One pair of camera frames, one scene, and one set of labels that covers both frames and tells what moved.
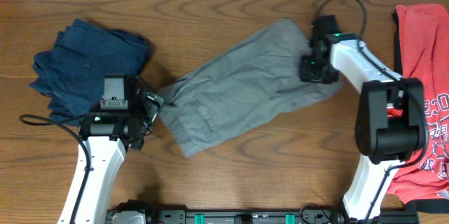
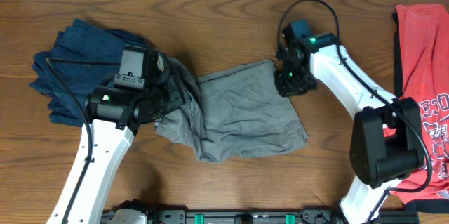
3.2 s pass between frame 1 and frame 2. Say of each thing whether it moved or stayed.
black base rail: stayed
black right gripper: moved
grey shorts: moved
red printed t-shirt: stayed
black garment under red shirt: stayed
